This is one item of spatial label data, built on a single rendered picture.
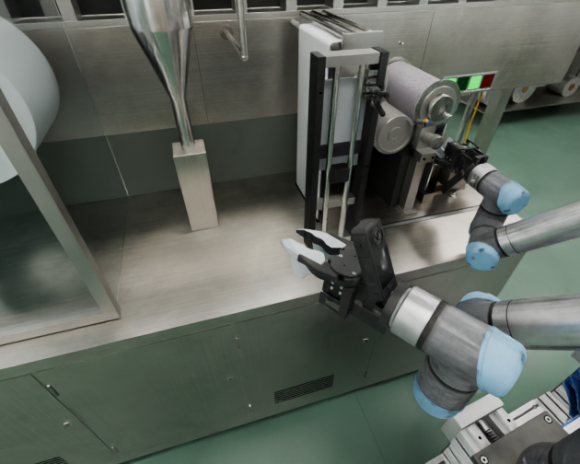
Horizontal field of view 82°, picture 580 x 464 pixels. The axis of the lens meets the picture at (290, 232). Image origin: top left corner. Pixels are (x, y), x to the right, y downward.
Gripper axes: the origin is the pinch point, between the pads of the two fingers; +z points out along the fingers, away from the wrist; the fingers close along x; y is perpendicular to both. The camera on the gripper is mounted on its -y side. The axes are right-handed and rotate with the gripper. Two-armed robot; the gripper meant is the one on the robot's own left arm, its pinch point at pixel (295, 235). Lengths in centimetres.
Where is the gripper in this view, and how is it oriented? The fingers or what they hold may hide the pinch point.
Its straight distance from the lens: 57.2
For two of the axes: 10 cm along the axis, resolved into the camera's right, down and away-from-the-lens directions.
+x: 6.5, -3.9, 6.6
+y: -0.9, 8.2, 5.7
